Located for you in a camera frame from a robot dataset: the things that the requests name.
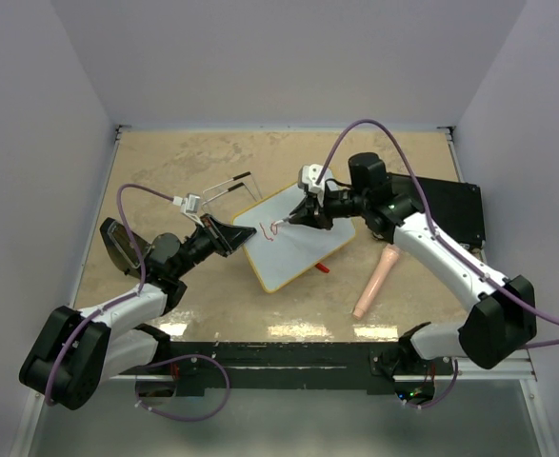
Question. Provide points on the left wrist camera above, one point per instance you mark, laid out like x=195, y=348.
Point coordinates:
x=189, y=206

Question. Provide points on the black hard case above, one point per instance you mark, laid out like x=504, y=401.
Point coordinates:
x=457, y=209

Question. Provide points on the wire whiteboard stand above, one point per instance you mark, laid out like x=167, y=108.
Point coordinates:
x=245, y=180

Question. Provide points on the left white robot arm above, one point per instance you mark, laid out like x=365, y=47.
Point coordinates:
x=77, y=349

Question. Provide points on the red whiteboard marker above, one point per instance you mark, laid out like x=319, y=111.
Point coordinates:
x=276, y=224

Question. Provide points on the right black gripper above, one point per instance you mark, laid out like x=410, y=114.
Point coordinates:
x=308, y=213

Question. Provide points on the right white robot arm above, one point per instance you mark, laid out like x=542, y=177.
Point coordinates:
x=500, y=310

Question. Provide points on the pink toy microphone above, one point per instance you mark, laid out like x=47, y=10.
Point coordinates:
x=389, y=257

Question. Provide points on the yellow framed whiteboard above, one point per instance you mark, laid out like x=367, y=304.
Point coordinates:
x=278, y=257

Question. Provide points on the black base bar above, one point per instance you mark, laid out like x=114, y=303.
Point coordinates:
x=376, y=368

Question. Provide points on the red marker cap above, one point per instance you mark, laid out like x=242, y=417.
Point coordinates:
x=322, y=268

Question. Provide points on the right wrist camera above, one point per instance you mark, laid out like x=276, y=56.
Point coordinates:
x=311, y=179

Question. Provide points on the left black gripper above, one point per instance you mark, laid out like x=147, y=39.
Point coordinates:
x=224, y=238

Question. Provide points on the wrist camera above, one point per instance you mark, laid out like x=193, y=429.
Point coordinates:
x=189, y=206
x=311, y=179

